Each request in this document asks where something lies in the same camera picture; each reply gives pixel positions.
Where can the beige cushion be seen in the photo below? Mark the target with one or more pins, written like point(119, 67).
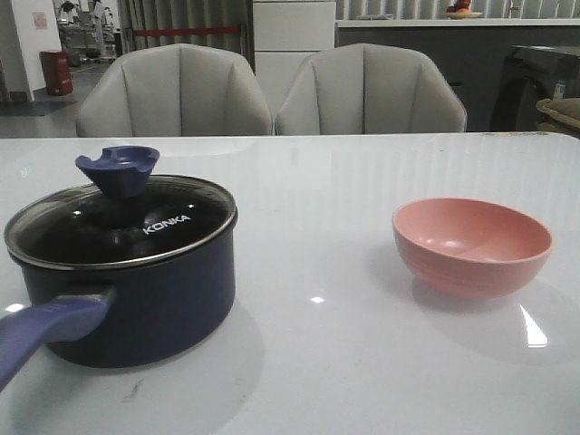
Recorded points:
point(559, 116)

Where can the glass lid with blue knob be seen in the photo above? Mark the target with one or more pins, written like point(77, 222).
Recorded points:
point(125, 216)

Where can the fruit plate on counter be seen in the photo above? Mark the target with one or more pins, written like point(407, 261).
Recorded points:
point(461, 9)

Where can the white drawer cabinet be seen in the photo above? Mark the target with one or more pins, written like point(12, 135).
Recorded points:
point(285, 32)

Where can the right grey upholstered chair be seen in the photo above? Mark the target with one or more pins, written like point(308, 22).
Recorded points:
point(366, 88)

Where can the dark grey sideboard counter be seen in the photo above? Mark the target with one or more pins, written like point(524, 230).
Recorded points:
point(469, 52)

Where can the red barrier tape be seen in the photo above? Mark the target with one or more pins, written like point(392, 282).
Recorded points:
point(230, 29)

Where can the grey upholstered chair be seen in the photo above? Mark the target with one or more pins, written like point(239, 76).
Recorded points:
point(176, 90)
point(366, 88)

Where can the left grey upholstered chair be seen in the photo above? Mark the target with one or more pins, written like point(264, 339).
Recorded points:
point(176, 90)

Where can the dark blue saucepan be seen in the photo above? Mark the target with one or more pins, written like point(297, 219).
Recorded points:
point(122, 317)

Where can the pink bowl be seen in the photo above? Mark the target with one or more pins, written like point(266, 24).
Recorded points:
point(469, 247)

